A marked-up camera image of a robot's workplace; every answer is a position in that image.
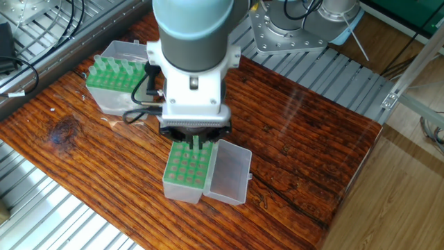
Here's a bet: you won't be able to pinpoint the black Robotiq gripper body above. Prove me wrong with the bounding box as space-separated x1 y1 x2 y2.
158 118 232 145

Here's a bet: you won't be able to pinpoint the clear pipette box green rack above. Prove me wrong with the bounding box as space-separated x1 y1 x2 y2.
85 40 164 117
162 137 253 206

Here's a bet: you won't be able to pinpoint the thin white plastic strip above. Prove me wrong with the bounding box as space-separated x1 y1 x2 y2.
343 8 370 62

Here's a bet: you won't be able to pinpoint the black gripper cable bundle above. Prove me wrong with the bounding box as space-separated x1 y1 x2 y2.
122 66 166 126

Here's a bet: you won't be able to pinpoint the silver robot base mount plate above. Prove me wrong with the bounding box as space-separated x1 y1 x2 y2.
248 7 328 53

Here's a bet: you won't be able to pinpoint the black cables on frame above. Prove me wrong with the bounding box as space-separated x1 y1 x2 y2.
0 0 91 98

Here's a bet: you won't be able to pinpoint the aluminium frame profile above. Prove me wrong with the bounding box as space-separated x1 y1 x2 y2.
380 38 444 140

